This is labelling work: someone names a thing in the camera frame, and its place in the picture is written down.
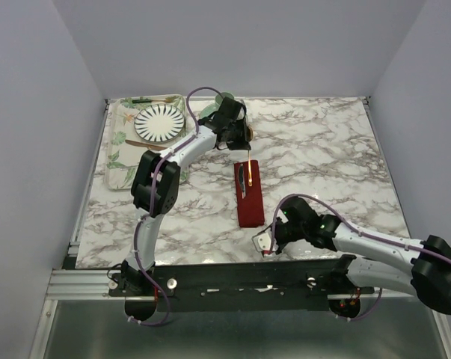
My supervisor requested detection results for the striped white round plate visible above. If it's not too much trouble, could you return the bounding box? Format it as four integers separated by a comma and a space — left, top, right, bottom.
134, 104, 185, 144

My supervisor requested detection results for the green handled gold fork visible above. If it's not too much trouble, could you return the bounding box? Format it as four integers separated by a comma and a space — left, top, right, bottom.
132, 96, 175, 104

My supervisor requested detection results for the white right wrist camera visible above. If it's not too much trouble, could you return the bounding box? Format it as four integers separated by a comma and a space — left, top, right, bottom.
251, 230, 277, 257

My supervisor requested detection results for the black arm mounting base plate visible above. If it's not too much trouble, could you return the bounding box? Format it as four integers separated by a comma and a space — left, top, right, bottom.
109, 255, 374, 318

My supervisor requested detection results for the green round saucer plate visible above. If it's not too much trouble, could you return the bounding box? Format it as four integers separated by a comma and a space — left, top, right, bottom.
199, 103, 218, 119

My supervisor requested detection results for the floral rectangular serving tray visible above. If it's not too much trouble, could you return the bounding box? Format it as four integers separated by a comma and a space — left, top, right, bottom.
105, 94, 188, 191

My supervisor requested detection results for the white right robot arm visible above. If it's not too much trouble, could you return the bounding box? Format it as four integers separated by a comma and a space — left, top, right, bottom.
269, 194, 451, 315

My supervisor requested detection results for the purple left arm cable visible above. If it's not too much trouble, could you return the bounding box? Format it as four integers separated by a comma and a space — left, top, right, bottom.
126, 86, 226, 327

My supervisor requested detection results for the silver butter knife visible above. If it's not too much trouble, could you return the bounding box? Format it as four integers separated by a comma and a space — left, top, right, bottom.
237, 163, 246, 199

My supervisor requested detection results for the aluminium frame rail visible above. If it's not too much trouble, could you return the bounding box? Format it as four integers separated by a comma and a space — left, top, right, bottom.
45, 264, 445, 300

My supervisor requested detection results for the gold spoon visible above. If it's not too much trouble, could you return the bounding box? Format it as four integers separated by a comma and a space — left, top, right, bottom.
247, 126, 254, 186

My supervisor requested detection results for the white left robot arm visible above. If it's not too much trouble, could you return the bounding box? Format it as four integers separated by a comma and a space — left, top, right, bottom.
120, 97, 251, 295

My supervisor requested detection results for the dark red cloth napkin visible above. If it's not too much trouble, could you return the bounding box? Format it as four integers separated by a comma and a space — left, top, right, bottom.
234, 160, 265, 228

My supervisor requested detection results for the green plastic cup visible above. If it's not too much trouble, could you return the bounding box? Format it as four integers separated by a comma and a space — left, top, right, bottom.
215, 92, 235, 107

